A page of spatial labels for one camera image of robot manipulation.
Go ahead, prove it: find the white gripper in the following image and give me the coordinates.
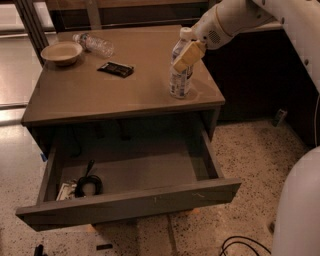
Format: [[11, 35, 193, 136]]
[[172, 7, 233, 73]]

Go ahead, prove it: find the clear plastic bottle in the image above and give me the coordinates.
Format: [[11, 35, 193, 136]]
[[73, 33, 114, 58], [169, 27, 193, 98]]

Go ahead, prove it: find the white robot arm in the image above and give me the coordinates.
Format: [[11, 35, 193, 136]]
[[172, 0, 320, 256]]

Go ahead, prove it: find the grey cabinet with flat top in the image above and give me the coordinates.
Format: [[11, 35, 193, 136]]
[[21, 25, 226, 158]]

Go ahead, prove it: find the lying clear plastic bottle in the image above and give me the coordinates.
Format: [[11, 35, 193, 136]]
[[73, 33, 114, 58]]

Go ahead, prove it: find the open grey top drawer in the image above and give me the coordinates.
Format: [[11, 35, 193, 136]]
[[16, 130, 241, 231]]

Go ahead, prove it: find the white adapter box in drawer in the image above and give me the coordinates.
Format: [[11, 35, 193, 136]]
[[56, 183, 76, 201]]

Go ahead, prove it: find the black snack packet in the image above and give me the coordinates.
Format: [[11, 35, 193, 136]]
[[98, 62, 134, 78]]

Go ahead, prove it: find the metal railing behind cabinet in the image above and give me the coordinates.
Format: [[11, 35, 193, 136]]
[[2, 0, 219, 32]]

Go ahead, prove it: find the beige ceramic bowl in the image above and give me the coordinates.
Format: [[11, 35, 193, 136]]
[[41, 41, 83, 66]]

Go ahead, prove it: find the blue tape piece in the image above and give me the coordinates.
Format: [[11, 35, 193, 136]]
[[40, 153, 48, 162]]

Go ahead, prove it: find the black flat floor marker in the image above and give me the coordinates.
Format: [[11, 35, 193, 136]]
[[96, 244, 113, 251]]

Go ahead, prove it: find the small black floor object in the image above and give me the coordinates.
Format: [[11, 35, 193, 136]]
[[34, 245, 47, 256]]

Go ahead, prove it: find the coiled black cable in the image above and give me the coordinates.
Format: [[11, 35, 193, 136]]
[[74, 159, 104, 198]]

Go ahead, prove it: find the black cable on floor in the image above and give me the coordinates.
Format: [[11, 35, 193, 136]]
[[218, 235, 273, 256]]

